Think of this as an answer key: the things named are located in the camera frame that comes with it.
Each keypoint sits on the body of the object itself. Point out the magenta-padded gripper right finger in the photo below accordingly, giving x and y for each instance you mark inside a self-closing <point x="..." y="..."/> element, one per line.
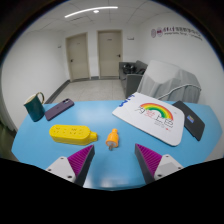
<point x="151" y="161"/>

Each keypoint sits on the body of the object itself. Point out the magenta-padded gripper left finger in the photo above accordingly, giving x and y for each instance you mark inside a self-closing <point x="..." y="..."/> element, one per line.
<point x="78" y="163"/>

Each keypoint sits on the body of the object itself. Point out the orange charger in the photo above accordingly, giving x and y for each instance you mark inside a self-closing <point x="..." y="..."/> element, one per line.
<point x="112" y="137"/>

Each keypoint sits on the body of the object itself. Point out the yellow power strip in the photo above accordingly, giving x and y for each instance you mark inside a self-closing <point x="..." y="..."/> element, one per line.
<point x="70" y="134"/>

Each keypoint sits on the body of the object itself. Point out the white rainbow-print mouse pad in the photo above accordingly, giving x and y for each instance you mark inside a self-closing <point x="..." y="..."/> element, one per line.
<point x="150" y="118"/>

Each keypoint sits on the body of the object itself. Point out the dark grey notebook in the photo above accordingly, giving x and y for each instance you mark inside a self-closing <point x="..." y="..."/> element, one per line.
<point x="191" y="121"/>

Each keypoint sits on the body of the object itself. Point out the purple smartphone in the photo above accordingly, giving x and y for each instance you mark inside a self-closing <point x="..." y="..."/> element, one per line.
<point x="59" y="109"/>

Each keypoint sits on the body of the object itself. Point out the grey fabric-covered object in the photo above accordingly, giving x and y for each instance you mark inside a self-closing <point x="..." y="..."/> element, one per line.
<point x="170" y="80"/>

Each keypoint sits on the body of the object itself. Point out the black bag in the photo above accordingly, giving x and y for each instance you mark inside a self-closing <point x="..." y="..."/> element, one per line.
<point x="131" y="69"/>

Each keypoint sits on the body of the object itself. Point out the beige door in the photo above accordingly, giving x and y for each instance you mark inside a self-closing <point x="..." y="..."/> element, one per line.
<point x="78" y="56"/>
<point x="109" y="53"/>

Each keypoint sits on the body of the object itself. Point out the long ceiling light strip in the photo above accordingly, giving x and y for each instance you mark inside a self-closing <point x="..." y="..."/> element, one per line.
<point x="90" y="11"/>

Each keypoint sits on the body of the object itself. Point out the round ceiling light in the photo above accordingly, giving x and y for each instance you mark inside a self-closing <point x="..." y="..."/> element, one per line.
<point x="96" y="11"/>

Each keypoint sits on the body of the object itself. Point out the small wall door sign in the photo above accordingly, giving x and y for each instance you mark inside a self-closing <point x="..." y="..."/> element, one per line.
<point x="130" y="38"/>

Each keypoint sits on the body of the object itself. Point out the wall lettering sign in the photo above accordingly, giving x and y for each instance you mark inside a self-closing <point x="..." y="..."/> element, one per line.
<point x="175" y="33"/>

